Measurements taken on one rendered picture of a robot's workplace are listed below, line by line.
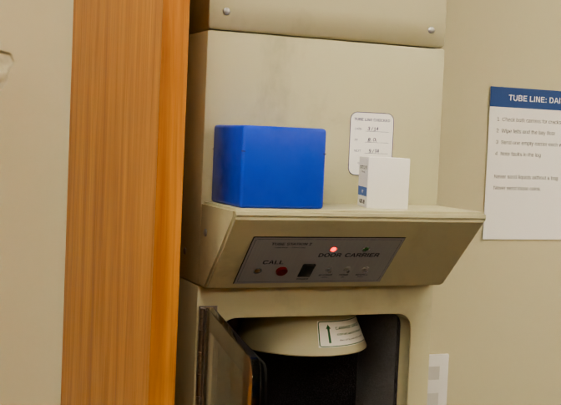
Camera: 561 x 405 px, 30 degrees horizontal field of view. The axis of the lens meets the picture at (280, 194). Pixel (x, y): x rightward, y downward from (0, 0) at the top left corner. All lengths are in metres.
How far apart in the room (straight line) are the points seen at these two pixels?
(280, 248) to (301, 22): 0.28
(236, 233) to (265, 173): 0.07
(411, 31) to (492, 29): 0.60
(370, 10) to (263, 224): 0.33
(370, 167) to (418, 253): 0.13
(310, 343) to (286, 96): 0.31
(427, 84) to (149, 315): 0.47
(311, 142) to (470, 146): 0.77
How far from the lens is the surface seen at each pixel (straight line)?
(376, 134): 1.32
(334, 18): 1.30
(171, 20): 1.13
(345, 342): 1.35
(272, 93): 1.26
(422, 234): 1.24
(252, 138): 1.14
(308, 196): 1.16
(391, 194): 1.24
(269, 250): 1.18
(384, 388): 1.43
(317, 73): 1.28
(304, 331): 1.33
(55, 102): 1.63
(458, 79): 1.89
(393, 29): 1.33
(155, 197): 1.12
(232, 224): 1.14
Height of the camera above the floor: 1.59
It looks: 3 degrees down
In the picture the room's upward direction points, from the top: 2 degrees clockwise
